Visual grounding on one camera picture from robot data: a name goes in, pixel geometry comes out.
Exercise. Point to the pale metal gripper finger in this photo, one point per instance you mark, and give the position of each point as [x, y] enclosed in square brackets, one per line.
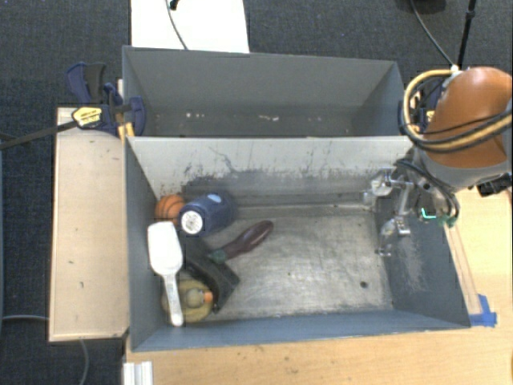
[394, 229]
[378, 185]

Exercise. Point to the grey metal bin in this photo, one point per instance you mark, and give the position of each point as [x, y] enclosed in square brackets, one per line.
[304, 263]

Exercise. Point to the purple toy eggplant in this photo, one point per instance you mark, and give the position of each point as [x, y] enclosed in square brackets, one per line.
[250, 237]

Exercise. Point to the dark blue cup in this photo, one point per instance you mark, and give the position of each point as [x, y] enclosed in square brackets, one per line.
[212, 213]

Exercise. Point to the black wedge-shaped object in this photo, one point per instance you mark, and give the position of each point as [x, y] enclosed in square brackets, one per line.
[218, 279]

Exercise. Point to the yellow toy duck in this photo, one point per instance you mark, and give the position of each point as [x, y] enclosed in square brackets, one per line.
[196, 301]

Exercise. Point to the orange toy basketball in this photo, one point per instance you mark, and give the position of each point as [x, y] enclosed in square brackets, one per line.
[168, 207]

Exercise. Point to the white plastic scoop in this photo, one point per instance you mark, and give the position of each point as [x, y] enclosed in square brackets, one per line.
[164, 249]

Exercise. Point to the pale wood board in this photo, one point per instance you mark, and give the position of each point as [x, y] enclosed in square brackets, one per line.
[90, 231]

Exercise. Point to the black cylinder on white bracket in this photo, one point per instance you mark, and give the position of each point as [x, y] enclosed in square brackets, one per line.
[496, 185]

